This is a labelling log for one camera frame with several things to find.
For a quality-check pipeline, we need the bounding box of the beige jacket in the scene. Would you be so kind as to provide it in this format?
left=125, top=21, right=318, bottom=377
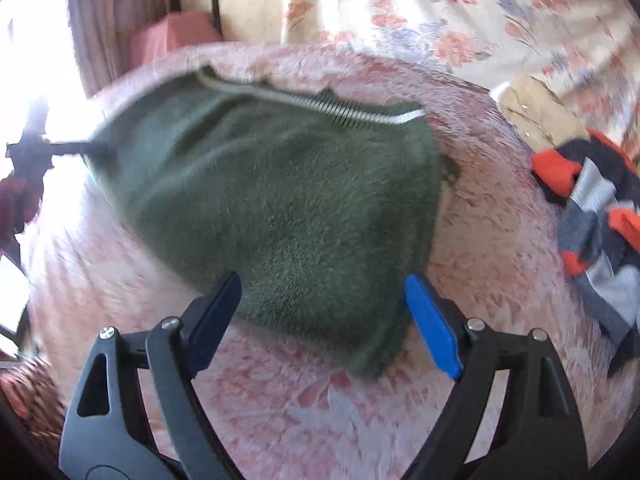
left=489, top=75, right=590, bottom=153

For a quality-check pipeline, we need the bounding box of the floral cream sheet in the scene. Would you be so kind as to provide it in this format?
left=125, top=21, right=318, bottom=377
left=281, top=0, right=639, bottom=157

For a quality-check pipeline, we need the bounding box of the orange grey striped sweater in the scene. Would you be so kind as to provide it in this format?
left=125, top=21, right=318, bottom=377
left=532, top=130, right=639, bottom=376

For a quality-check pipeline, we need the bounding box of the beige floral curtain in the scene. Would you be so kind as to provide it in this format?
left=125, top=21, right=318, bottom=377
left=68, top=0, right=180, bottom=96

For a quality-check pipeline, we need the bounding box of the pink covered stool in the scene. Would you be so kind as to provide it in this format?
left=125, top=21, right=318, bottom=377
left=129, top=12, right=222, bottom=70

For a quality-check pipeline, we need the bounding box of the red striped fleece garment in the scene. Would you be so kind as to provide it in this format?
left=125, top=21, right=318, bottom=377
left=1, top=358, right=66, bottom=462

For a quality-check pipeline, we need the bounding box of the pink patterned bedspread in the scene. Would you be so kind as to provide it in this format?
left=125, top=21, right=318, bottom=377
left=22, top=44, right=639, bottom=479

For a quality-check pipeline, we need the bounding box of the green knit sweater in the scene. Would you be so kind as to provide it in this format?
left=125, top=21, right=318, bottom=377
left=87, top=66, right=461, bottom=380

